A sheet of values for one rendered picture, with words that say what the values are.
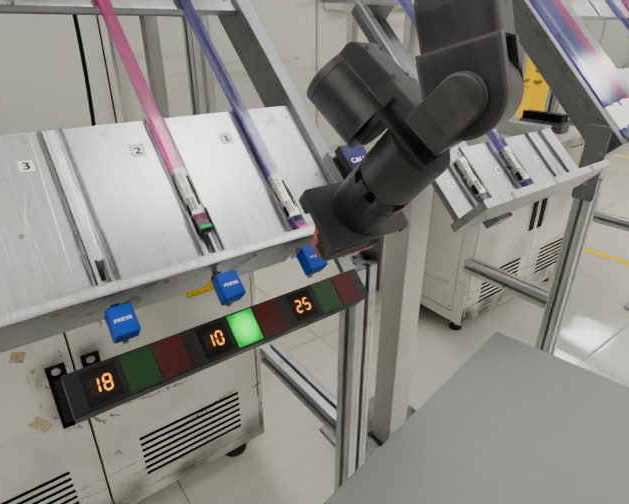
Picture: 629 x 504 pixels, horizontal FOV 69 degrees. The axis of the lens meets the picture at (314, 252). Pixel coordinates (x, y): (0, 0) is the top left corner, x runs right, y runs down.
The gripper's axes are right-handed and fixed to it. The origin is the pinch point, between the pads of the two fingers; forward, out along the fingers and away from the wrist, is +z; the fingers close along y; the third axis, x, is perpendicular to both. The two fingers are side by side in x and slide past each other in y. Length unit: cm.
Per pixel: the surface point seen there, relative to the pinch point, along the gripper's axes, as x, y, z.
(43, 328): -1.9, 28.0, 4.5
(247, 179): -12.0, 3.0, 3.0
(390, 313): 8, -34, 37
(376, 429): 31, -34, 64
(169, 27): -162, -60, 119
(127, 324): 1.0, 21.7, 1.6
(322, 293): 4.4, 0.0, 3.8
